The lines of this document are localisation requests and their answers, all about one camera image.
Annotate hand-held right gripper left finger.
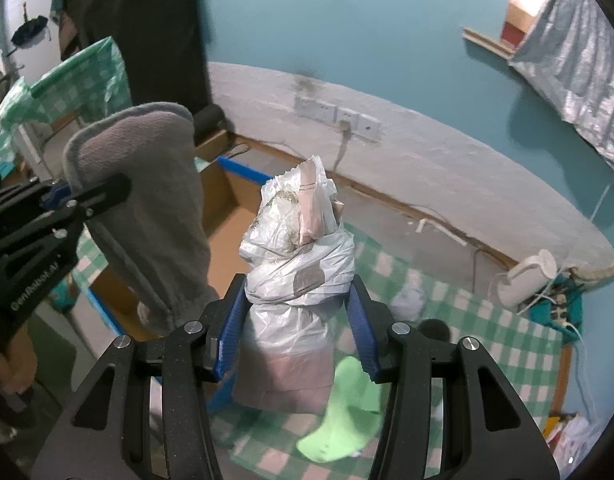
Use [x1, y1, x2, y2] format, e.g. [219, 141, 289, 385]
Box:
[34, 274, 250, 480]

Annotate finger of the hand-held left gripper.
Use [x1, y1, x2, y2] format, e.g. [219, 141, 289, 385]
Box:
[37, 174, 134, 220]

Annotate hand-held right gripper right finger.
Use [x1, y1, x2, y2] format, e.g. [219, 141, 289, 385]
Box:
[344, 279, 562, 480]

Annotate grey fleece cloth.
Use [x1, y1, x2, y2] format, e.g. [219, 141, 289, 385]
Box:
[62, 102, 220, 336]

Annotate white plastic bag bundle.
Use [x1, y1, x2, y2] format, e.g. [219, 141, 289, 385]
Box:
[232, 155, 356, 413]

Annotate light green cloth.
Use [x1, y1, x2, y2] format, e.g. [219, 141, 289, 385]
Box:
[296, 357, 383, 462]

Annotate cardboard box with blue edge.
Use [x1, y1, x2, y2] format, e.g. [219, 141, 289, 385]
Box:
[87, 130, 274, 413]

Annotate person's left forearm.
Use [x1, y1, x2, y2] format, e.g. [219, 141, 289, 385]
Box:
[0, 345, 39, 402]

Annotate pale grey-blue cloth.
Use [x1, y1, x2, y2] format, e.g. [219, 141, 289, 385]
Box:
[389, 285, 428, 322]

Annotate black sock ball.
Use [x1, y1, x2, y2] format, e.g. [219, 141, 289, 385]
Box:
[419, 319, 451, 342]

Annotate green checked plastic sheet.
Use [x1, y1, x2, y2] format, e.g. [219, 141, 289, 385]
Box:
[0, 37, 134, 177]

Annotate green checked tablecloth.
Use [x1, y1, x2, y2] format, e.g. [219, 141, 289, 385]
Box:
[70, 220, 565, 480]

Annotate black cylinder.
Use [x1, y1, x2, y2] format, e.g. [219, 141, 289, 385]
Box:
[193, 105, 228, 144]

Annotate black hanging garment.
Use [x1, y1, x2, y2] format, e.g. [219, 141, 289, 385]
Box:
[70, 0, 214, 122]

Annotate white electric kettle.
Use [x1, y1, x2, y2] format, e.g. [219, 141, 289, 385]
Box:
[497, 249, 558, 314]

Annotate dark hanging bag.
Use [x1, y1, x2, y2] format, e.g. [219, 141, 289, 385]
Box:
[12, 15, 51, 49]

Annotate white power strip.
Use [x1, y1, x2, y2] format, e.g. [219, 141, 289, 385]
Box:
[534, 292, 582, 332]

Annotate white plastic bags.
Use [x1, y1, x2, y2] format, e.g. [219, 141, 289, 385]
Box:
[544, 412, 596, 467]

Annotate beige wrapped pipe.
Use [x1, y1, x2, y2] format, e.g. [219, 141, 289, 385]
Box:
[572, 255, 614, 287]

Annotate wooden strip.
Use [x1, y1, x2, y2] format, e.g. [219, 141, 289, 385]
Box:
[462, 27, 518, 59]

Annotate silver foil curtain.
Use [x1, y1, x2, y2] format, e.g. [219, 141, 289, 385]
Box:
[507, 0, 614, 182]

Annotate white cable duct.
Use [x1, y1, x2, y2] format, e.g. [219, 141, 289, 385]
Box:
[416, 216, 468, 247]

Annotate grey plug with cable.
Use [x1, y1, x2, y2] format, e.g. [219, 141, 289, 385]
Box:
[332, 120, 354, 172]

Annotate white power cable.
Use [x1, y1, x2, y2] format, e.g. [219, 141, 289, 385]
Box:
[566, 320, 598, 422]

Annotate thin white cord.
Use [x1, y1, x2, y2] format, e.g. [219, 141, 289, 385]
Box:
[589, 185, 614, 222]

